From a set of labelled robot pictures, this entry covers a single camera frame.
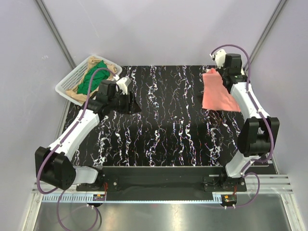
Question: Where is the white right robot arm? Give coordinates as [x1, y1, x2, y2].
[218, 53, 280, 191]

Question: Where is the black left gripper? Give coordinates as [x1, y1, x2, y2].
[108, 91, 141, 115]

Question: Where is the beige t shirt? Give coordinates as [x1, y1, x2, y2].
[66, 56, 118, 104]

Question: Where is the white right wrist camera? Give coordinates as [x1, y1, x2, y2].
[210, 49, 226, 68]

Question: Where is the controller board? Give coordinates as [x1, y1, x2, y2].
[222, 194, 237, 203]
[93, 194, 106, 201]

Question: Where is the aluminium frame rail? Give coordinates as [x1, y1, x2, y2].
[41, 175, 293, 206]

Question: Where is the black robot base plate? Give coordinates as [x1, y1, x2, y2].
[77, 167, 243, 192]

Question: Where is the salmon pink t shirt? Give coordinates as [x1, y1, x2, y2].
[202, 68, 241, 112]

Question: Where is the left controller board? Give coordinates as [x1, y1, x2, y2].
[93, 194, 106, 201]

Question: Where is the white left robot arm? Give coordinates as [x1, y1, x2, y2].
[35, 77, 141, 191]

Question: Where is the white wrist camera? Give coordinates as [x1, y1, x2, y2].
[210, 49, 226, 68]
[112, 75, 132, 95]

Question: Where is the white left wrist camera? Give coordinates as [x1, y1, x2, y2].
[112, 75, 132, 95]

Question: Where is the right controller board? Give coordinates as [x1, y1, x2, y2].
[222, 194, 237, 203]

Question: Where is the white plastic laundry basket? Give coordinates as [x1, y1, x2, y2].
[55, 55, 122, 106]

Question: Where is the green t shirt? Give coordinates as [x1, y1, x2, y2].
[77, 60, 116, 95]

